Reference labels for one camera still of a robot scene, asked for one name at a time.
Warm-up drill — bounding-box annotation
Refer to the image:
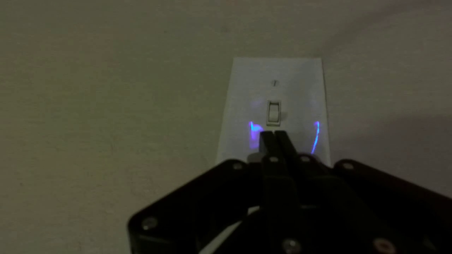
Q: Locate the white light switch toggle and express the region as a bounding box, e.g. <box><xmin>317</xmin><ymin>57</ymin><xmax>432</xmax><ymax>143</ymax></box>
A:
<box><xmin>266</xmin><ymin>98</ymin><xmax>283</xmax><ymax>126</ymax></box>

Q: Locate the white light switch plate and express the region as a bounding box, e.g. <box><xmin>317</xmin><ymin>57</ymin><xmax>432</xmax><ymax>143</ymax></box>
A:
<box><xmin>215</xmin><ymin>56</ymin><xmax>334</xmax><ymax>167</ymax></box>

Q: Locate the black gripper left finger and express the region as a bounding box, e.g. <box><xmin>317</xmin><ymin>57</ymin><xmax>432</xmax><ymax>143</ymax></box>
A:
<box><xmin>128</xmin><ymin>129</ymin><xmax>280</xmax><ymax>254</ymax></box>

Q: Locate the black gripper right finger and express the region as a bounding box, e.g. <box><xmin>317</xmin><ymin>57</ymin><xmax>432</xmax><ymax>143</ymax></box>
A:
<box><xmin>275</xmin><ymin>129</ymin><xmax>452</xmax><ymax>254</ymax></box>

